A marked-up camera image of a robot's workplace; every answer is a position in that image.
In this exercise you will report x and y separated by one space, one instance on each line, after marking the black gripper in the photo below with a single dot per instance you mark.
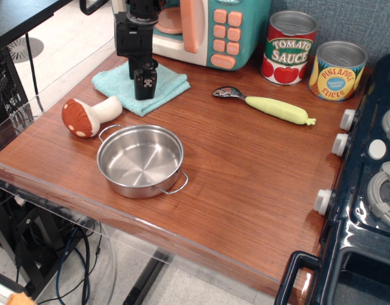
134 41

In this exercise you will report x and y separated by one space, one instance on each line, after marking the light blue towel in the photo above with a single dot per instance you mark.
117 82

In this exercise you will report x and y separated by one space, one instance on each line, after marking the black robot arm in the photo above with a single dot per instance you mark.
144 9

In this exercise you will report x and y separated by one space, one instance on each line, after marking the brown plush mushroom toy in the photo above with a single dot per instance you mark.
84 121

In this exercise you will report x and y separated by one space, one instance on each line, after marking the stainless steel pot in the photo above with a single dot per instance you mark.
141 161

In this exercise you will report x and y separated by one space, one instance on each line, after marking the toy microwave teal and cream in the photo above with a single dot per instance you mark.
217 34

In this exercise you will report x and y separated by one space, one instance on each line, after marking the black desk at left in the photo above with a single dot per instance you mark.
19 17

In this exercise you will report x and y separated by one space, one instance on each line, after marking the tomato sauce can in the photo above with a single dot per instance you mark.
290 39

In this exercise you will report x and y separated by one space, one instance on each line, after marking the pineapple slices can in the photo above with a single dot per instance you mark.
337 70

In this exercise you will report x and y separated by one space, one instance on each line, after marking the black table leg base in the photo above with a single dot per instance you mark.
147 278

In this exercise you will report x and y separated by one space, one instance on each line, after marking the dark blue toy stove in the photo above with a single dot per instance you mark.
353 266

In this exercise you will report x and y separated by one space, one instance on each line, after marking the spoon with yellow-green handle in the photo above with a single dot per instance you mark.
270 106

